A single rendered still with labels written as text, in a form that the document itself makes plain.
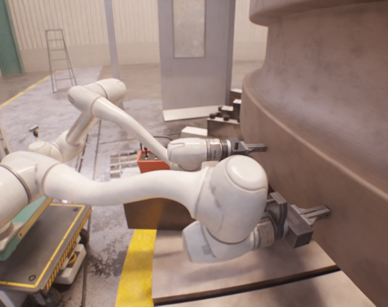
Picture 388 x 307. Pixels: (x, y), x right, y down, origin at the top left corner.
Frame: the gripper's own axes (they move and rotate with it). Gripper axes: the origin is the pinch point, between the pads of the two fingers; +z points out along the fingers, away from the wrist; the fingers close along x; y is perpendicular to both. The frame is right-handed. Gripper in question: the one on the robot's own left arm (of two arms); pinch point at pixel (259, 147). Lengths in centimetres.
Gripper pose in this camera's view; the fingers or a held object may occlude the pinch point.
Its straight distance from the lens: 99.5
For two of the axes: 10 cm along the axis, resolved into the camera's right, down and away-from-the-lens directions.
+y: 0.0, -8.9, -4.6
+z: 9.9, -0.5, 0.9
